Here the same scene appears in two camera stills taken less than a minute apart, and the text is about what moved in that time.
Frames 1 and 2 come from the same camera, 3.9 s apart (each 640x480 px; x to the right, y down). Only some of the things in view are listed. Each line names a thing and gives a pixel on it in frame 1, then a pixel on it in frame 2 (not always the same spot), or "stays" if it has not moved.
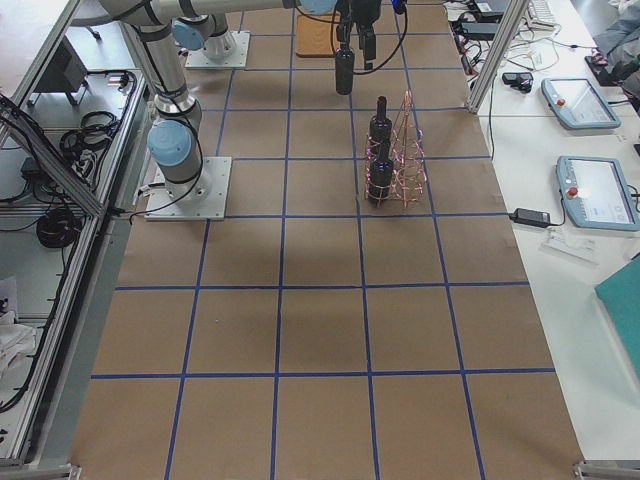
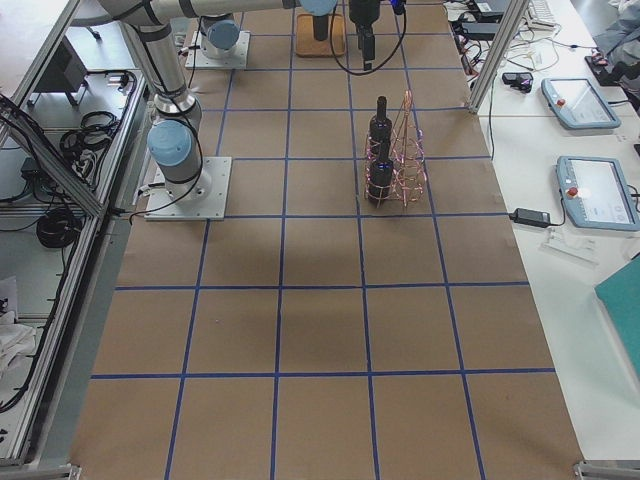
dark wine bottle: [344, 70] -> [321, 27]
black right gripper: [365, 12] stays
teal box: [620, 296] stays
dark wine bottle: [381, 131] stays
